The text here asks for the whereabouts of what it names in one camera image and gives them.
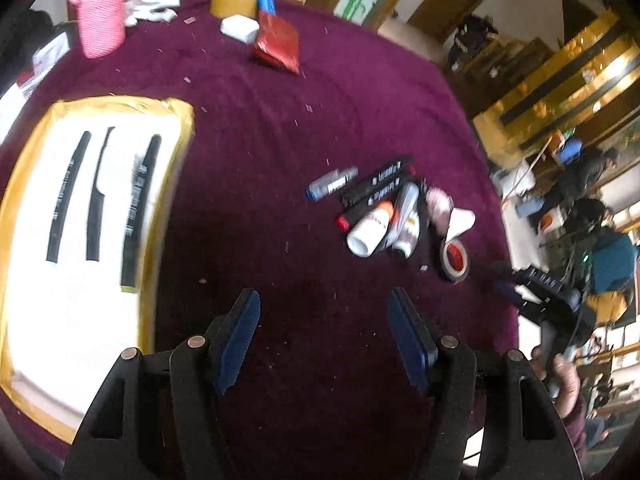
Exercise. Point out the person's right hand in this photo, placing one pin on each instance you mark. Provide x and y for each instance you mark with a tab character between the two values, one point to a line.
565	380

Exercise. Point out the person's right forearm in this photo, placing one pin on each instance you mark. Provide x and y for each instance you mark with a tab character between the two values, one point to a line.
577	425

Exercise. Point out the pink knitted cup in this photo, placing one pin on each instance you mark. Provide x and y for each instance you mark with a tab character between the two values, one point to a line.
102	15

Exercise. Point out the gold trimmed counter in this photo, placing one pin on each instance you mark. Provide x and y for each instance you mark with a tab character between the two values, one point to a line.
565	80

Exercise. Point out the small white box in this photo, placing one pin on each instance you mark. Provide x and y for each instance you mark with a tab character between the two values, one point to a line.
239	27

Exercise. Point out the white bottle with orange cap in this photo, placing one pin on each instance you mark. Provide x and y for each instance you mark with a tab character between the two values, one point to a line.
372	227

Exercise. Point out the black printed strip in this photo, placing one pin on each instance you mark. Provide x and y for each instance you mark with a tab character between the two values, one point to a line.
70	195

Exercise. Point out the black tape roll red core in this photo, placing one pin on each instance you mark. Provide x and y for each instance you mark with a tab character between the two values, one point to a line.
454	260

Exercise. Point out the white paper sheets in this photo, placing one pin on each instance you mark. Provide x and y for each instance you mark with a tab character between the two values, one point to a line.
35	67

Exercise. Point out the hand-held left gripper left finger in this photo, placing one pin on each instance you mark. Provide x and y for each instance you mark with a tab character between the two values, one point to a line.
240	335

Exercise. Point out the small white tube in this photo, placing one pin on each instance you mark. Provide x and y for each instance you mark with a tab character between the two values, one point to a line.
460	222

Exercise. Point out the blue lighter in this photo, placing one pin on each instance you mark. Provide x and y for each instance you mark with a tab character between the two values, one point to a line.
266	2

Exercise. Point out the black comb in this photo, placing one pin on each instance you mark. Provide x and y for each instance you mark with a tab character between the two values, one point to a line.
96	200

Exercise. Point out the white tray with gold rim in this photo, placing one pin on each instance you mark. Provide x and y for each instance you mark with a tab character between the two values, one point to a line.
55	310

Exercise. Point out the red capped black marker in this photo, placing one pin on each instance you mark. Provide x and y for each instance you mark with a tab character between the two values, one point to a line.
344	223

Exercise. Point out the silver white bottle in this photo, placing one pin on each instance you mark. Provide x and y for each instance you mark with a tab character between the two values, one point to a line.
406	220

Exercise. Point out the white cloth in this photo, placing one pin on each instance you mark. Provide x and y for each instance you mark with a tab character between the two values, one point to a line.
150	5

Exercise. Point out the black strip with yellow end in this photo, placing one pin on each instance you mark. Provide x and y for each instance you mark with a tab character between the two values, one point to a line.
137	210

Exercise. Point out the blue and grey marker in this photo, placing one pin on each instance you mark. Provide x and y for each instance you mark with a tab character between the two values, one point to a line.
332	182

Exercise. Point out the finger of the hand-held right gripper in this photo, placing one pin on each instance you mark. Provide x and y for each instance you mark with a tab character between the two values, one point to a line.
507	292

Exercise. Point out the brown wooden door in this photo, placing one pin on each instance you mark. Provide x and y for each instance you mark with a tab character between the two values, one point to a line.
450	2

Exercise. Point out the pink fluffy puff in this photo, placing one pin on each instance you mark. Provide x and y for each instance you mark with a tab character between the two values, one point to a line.
439	205

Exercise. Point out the red foil packet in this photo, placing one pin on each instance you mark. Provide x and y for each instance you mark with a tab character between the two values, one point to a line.
276	42

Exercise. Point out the purple velvet tablecloth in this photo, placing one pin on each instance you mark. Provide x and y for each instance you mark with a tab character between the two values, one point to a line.
310	125

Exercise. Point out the black marker with white print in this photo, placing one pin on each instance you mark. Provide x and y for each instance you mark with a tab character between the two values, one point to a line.
375	192
385	170

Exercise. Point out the brown packing tape roll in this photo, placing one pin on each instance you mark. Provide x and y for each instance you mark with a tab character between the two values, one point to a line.
232	2

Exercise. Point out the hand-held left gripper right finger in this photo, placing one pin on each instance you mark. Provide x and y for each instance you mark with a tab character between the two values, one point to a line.
407	340

